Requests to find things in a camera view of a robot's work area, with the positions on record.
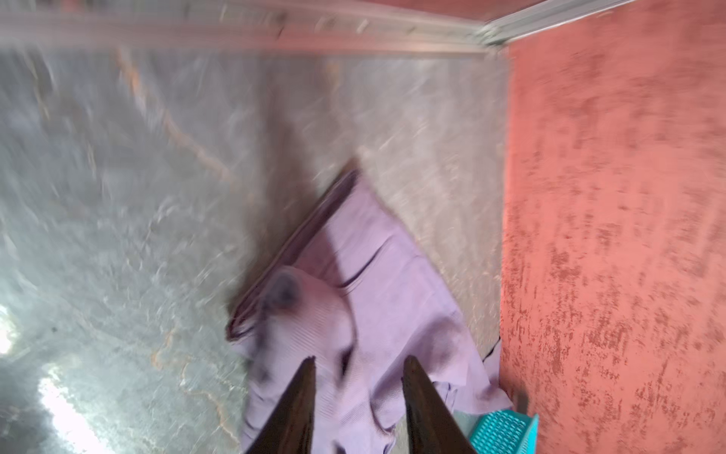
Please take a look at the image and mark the teal plastic basket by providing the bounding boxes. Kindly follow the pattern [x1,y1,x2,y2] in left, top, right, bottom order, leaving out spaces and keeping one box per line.
[469,410,539,454]

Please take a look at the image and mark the right aluminium corner post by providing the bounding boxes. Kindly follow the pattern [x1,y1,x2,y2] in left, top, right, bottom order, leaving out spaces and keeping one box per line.
[478,0,633,45]

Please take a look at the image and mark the purple trousers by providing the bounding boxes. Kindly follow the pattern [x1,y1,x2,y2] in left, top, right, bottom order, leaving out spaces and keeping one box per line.
[227,169,512,453]

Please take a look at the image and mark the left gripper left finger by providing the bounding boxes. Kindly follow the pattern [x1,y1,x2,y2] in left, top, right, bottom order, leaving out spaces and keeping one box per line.
[246,357,317,454]

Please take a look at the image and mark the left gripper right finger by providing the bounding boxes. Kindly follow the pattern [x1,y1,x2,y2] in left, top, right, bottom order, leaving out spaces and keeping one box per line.
[402,356,476,454]

